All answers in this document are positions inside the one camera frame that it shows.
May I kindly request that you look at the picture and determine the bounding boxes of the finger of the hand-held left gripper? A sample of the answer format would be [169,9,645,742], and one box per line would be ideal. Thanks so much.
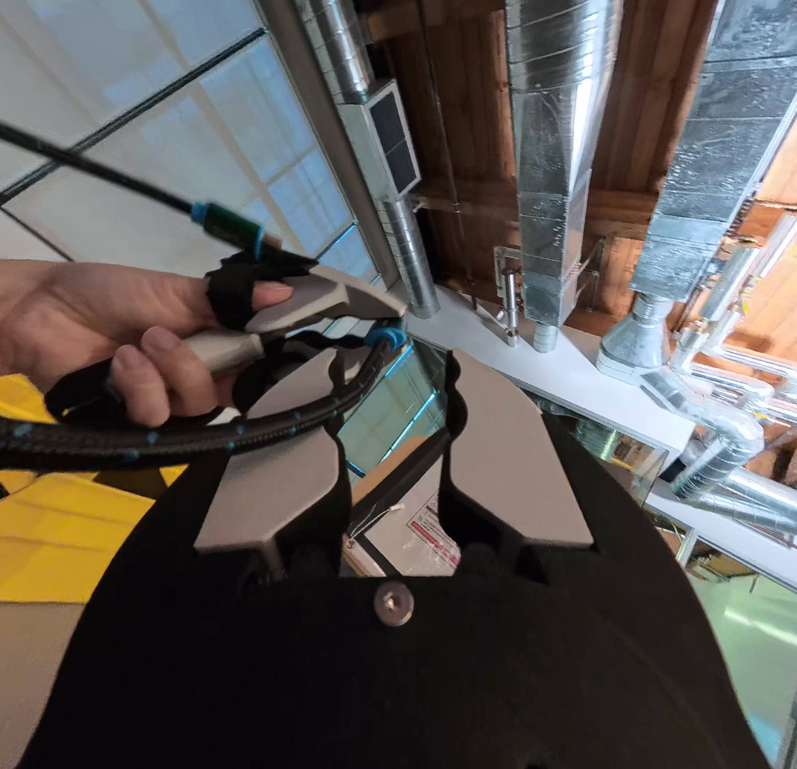
[310,266,410,320]

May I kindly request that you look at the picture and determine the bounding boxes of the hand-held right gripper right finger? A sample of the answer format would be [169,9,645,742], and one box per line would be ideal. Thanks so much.
[437,347,595,576]

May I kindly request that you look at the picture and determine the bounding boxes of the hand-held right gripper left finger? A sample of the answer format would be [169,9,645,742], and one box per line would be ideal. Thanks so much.
[193,348,354,578]

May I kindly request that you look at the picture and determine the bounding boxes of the braided black hdmi cable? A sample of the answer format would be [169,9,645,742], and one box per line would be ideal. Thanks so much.
[0,122,410,474]

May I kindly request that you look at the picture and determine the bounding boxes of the yellow plastic bin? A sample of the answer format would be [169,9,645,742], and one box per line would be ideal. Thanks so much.
[0,374,191,605]

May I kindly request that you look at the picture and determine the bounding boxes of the person's left hand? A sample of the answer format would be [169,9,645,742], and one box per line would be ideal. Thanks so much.
[0,259,295,427]

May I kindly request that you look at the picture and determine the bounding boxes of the instruction sheet in plastic sleeve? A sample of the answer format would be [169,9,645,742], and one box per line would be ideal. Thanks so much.
[364,488,463,577]

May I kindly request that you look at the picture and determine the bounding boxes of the insulated silver pipes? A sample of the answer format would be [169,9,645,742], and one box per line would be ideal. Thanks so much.
[641,246,797,533]

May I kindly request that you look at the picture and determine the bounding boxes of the large office window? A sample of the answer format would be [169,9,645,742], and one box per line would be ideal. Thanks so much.
[0,0,381,284]

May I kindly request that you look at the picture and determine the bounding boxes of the silver ventilation duct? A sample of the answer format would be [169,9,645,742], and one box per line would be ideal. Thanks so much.
[283,0,440,318]

